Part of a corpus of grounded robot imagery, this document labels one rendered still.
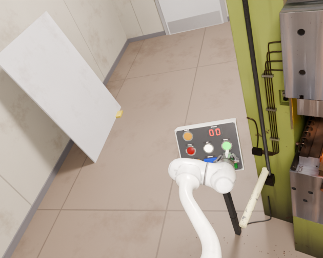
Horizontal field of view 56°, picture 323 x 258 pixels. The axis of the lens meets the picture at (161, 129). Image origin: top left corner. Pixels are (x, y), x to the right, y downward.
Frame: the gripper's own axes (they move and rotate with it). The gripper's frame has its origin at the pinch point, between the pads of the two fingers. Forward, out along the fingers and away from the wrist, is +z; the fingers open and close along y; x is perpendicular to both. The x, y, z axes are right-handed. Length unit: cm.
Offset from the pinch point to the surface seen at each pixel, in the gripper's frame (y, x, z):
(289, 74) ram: 33, 37, -19
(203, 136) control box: -11.6, 10.6, 3.7
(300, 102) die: 36.8, 23.6, -13.2
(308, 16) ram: 40, 57, -34
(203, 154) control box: -13.2, 0.4, 3.7
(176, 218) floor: -63, -79, 79
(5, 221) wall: -229, -59, 61
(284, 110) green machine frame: 32.0, 16.0, 11.6
